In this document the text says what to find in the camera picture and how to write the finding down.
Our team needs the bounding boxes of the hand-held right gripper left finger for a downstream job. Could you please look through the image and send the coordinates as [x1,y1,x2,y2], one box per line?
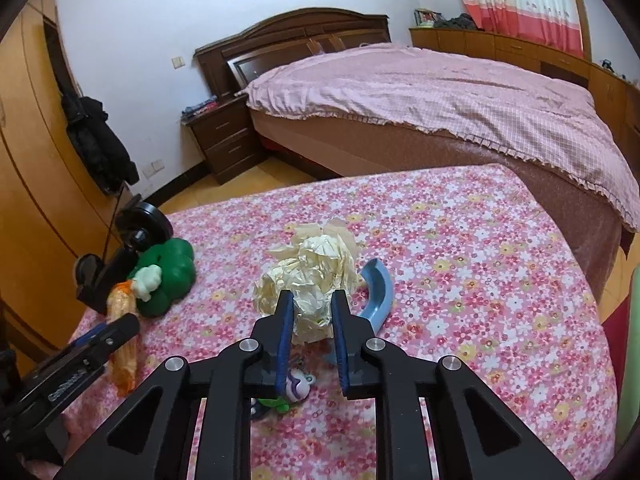
[52,289,297,480]

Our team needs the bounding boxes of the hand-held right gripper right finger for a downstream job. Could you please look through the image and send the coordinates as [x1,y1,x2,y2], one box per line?
[330,289,576,480]

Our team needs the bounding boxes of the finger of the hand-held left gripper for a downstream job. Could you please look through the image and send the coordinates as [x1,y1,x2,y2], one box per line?
[66,311,142,369]

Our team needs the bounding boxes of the orange plastic wrapper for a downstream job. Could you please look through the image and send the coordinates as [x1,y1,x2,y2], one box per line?
[106,282,139,396]

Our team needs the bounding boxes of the cream paper ball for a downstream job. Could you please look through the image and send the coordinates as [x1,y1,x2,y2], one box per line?
[253,219,362,346]

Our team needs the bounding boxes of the blue curved plastic piece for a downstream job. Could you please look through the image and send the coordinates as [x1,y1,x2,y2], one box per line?
[320,257,395,369]

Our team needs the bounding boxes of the green broccoli plush toy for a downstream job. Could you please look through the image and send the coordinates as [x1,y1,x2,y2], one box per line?
[127,238,197,317]

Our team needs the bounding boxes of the black round base stand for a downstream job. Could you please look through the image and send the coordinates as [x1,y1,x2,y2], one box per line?
[74,201,175,316]

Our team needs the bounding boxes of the floral pink tablecloth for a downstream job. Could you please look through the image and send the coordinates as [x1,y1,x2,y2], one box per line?
[25,162,622,480]

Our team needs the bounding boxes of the light wooden wardrobe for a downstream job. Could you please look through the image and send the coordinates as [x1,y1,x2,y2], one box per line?
[0,0,137,357]

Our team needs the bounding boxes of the black jacket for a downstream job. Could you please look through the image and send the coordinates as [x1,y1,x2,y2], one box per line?
[60,94,140,197]

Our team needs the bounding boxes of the dark wooden nightstand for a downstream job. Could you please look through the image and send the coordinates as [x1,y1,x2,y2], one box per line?
[182,94,269,187]

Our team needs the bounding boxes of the items on nightstand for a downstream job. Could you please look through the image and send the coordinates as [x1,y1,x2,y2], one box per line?
[182,99,219,122]

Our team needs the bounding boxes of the bed with pink quilt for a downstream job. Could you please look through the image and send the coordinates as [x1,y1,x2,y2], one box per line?
[242,42,640,234]

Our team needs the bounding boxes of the dark wooden headboard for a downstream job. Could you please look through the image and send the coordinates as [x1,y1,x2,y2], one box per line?
[193,7,392,99]

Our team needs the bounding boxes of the dark clothes pile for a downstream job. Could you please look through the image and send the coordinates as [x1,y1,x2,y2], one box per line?
[432,12,482,32]

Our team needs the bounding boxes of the low wooden cabinet row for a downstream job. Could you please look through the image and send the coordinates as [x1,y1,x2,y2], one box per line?
[409,25,640,152]

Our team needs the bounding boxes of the floral white and red curtain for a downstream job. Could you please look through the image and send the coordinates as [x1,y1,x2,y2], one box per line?
[447,0,587,59]

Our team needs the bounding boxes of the small toy keychain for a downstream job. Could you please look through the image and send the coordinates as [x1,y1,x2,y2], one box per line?
[249,360,317,419]

